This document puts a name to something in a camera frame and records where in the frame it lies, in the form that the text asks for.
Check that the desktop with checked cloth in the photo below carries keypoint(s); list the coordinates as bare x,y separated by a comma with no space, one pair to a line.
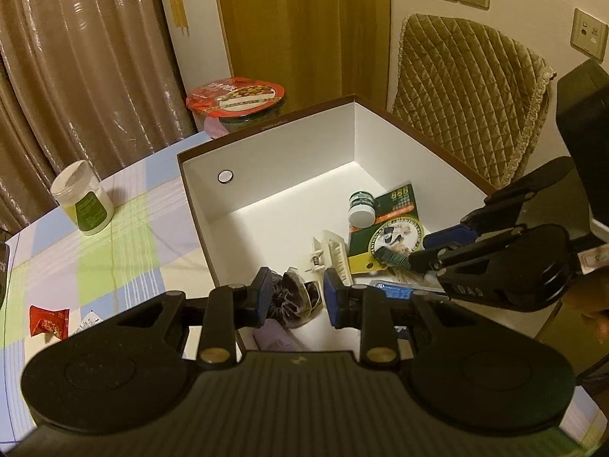
133,247

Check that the pink plastic bag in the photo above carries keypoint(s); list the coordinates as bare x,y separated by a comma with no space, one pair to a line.
214,126

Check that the red candy wrapper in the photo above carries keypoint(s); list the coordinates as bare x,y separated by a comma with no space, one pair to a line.
47,321

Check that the person's right hand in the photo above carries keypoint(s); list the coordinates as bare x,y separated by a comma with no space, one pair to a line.
587,295

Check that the purple card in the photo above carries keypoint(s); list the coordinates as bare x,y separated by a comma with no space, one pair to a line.
276,338

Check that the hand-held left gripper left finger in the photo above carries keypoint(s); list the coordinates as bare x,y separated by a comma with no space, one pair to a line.
261,295

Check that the small white medicine bottle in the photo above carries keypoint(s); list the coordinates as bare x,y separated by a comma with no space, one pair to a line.
362,212

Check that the beige curtain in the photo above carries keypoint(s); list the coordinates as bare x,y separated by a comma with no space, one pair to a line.
71,57

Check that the white plastic clip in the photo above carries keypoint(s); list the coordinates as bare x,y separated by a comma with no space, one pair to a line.
335,252

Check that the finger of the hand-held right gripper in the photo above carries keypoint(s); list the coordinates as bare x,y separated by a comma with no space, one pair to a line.
428,259
447,238

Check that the blue rectangular pack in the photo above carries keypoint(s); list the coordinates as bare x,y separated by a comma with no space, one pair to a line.
404,288

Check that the dark pouch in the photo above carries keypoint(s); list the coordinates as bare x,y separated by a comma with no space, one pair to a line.
295,300

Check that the dark glass jar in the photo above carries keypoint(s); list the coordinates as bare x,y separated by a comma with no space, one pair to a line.
3,271

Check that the wooden door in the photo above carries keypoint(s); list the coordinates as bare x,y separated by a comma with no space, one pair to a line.
304,24

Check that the brown cardboard box white inside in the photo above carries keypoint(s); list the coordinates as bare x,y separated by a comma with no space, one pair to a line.
285,190

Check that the small white sachet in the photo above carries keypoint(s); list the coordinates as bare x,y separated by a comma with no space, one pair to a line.
88,322

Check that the clear jar with green label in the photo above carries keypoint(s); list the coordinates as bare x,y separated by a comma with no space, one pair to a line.
85,204

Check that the green printed packet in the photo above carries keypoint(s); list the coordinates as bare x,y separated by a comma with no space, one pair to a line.
395,209

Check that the quilted chair back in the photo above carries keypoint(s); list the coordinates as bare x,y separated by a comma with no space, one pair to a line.
466,95

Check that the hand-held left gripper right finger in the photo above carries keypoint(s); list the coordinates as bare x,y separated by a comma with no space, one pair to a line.
333,300

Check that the red instant noodle bowl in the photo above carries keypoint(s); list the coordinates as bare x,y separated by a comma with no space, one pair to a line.
233,97

